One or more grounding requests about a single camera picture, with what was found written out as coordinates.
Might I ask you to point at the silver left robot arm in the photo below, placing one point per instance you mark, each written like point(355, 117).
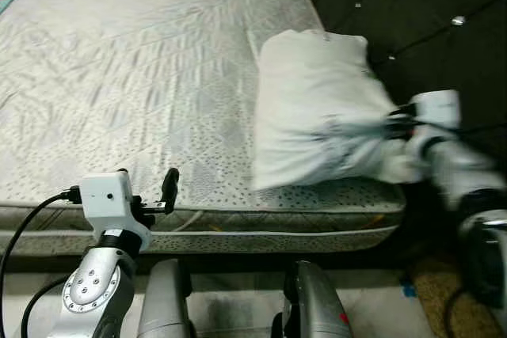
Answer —
point(91, 290)

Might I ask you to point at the white patterned mattress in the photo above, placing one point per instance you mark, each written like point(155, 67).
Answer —
point(142, 77)

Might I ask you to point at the grey robot left leg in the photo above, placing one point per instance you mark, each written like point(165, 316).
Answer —
point(162, 306)

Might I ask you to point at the grey robot right leg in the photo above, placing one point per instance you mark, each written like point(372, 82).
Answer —
point(313, 306)

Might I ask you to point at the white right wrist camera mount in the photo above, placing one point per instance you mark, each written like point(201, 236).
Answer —
point(440, 108)

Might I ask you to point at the brown floor mat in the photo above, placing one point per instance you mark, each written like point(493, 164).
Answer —
point(440, 298)

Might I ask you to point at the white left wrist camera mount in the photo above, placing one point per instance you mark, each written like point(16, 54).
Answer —
point(107, 195)

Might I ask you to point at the dark tufted headboard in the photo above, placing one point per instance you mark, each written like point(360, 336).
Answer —
point(412, 29)

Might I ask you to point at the grey robot leg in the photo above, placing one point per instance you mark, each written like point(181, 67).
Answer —
point(313, 306)
point(162, 306)

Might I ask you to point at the white pillow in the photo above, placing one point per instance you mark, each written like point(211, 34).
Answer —
point(317, 108)

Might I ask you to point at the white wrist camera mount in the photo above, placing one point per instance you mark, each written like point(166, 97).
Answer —
point(107, 195)
point(440, 108)

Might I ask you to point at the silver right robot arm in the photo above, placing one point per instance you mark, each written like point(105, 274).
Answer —
point(467, 168)

